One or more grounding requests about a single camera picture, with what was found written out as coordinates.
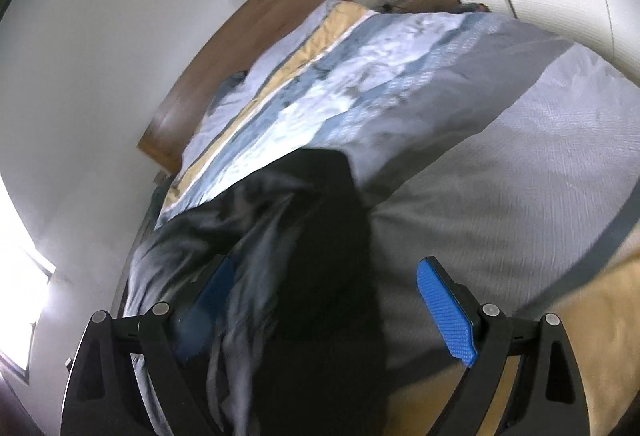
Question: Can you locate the grey blue pillow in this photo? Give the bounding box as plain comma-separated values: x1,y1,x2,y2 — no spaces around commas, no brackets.
206,70,247,115

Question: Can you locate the bright window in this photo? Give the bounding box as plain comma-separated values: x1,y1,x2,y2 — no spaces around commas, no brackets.
0,182,55,384

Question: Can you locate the black puffer jacket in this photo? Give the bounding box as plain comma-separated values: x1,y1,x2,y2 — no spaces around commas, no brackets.
125,149,387,435

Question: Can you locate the wooden headboard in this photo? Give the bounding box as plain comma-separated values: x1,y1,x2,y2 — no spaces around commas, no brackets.
138,0,325,174

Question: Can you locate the striped duvet cover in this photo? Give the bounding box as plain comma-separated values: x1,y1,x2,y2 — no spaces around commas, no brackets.
154,0,639,435

